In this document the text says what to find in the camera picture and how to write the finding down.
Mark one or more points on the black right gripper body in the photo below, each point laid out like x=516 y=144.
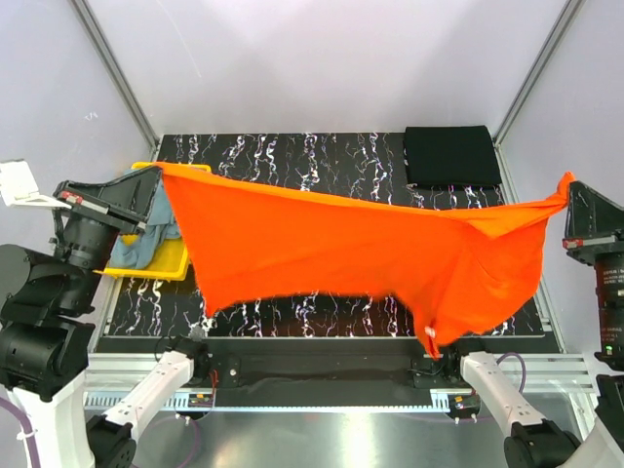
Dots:
x=596 y=242

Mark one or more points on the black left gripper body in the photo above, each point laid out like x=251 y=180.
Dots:
x=96 y=201

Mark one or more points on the orange t-shirt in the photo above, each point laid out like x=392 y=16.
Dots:
x=456 y=271

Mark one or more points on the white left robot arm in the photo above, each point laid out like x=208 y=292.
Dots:
x=44 y=340

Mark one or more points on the grey-blue crumpled t-shirt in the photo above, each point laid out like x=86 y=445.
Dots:
x=160 y=226

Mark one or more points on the yellow plastic bin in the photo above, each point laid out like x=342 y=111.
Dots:
x=170 y=262

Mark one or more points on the folded black t-shirt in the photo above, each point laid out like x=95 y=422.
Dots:
x=451 y=156

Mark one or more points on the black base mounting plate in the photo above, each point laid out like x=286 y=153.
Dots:
x=352 y=367

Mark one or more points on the aluminium frame rail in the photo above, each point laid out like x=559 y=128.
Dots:
x=230 y=401

